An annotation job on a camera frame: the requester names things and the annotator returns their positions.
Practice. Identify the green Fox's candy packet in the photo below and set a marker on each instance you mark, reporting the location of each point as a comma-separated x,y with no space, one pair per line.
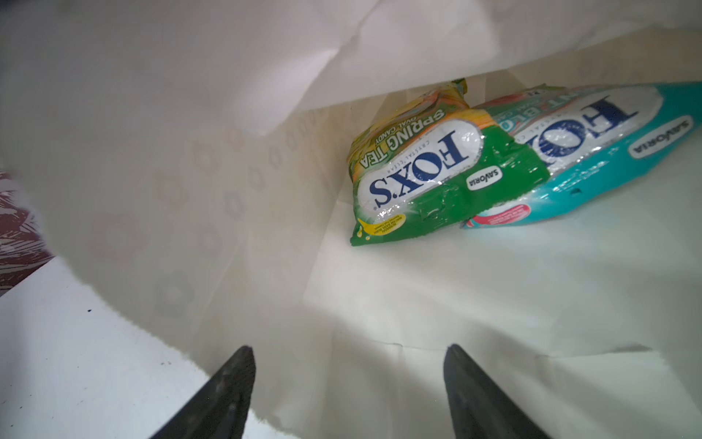
433,163

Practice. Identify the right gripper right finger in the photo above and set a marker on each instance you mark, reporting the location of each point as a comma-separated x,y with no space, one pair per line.
478,407

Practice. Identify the green white snack packet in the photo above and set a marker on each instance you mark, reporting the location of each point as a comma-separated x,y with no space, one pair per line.
593,140

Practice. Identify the white printed paper bag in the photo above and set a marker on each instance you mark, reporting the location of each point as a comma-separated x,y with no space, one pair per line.
188,159

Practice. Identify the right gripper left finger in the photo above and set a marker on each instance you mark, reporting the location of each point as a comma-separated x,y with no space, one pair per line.
220,408

